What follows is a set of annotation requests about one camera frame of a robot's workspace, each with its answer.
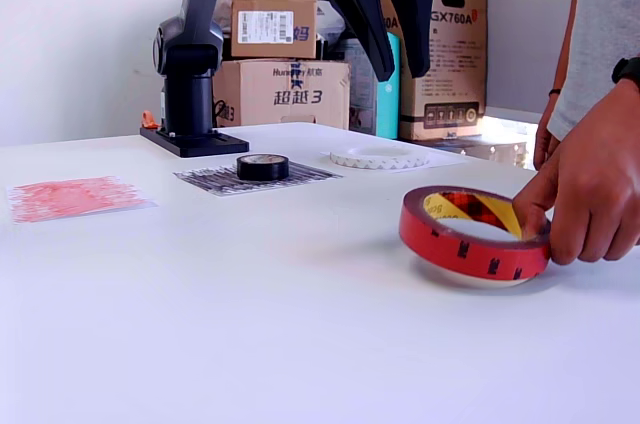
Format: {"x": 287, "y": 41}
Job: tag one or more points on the red 3M tape roll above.
{"x": 450, "y": 249}

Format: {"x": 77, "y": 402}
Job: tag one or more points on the red scribbled paper sheet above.
{"x": 75, "y": 199}

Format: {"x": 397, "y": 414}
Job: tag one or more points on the person's right hand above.
{"x": 545, "y": 134}

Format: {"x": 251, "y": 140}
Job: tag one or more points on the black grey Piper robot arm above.
{"x": 190, "y": 94}

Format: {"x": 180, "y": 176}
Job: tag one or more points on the grey plastic bag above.
{"x": 322, "y": 19}
{"x": 227, "y": 14}

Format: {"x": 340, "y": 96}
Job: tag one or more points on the white side shelf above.
{"x": 510, "y": 129}

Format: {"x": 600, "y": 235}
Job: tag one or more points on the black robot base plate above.
{"x": 210, "y": 146}

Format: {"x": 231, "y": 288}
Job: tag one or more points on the orange clamp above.
{"x": 148, "y": 120}

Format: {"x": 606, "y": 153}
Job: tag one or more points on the black smartwatch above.
{"x": 630, "y": 71}

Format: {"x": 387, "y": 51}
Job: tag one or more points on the cardboard box with blue print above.
{"x": 260, "y": 94}

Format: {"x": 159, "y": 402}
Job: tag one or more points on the blank white paper sheet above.
{"x": 445, "y": 160}

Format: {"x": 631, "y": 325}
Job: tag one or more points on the cardboard box with shipping label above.
{"x": 260, "y": 19}

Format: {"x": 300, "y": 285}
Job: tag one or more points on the person's left hand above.
{"x": 590, "y": 184}

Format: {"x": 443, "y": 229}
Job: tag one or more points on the person's right forearm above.
{"x": 567, "y": 29}

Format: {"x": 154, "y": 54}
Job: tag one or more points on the black scribbled paper sheet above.
{"x": 310, "y": 176}

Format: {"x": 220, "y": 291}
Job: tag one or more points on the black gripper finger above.
{"x": 367, "y": 14}
{"x": 417, "y": 19}

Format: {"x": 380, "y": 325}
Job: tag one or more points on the wide white tape roll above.
{"x": 380, "y": 162}

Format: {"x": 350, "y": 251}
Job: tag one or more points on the small black tape roll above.
{"x": 262, "y": 171}

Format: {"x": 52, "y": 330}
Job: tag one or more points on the teal box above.
{"x": 387, "y": 104}

